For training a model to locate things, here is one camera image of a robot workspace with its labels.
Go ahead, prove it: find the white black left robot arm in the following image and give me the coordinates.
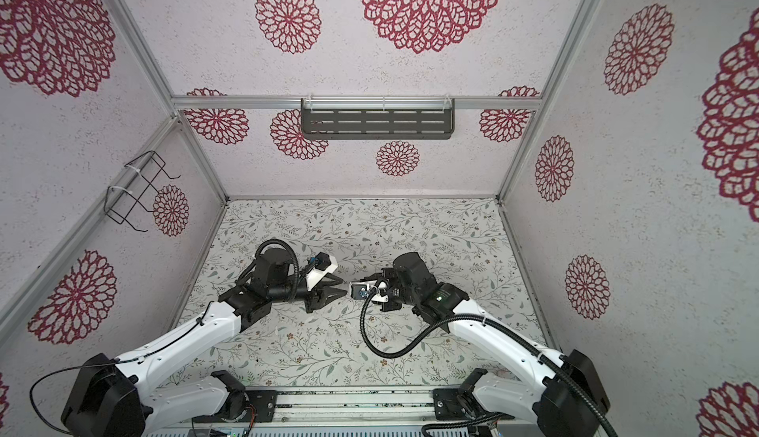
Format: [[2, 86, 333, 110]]
[[61, 239, 346, 436]]

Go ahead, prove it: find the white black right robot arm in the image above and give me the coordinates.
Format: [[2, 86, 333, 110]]
[[365, 252, 617, 436]]

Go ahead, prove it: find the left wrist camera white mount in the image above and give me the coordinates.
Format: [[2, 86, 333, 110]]
[[302, 252, 338, 291]]

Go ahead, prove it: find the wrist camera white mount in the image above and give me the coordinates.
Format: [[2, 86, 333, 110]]
[[349, 280, 389, 304], [302, 252, 338, 291]]

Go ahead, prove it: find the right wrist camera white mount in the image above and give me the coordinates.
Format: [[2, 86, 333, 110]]
[[349, 280, 389, 304]]

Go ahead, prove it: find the black corrugated left cable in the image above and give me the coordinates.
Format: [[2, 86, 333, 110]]
[[236, 238, 300, 305]]

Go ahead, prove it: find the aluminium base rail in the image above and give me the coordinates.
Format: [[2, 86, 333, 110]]
[[141, 384, 603, 437]]

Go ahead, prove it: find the dark grey wall shelf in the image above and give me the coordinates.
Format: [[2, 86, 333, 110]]
[[300, 98, 456, 140]]

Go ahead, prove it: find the black wire wall basket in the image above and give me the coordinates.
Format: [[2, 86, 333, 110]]
[[103, 149, 180, 233]]

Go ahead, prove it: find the thin black left cable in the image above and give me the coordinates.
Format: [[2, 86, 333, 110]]
[[28, 305, 209, 435]]

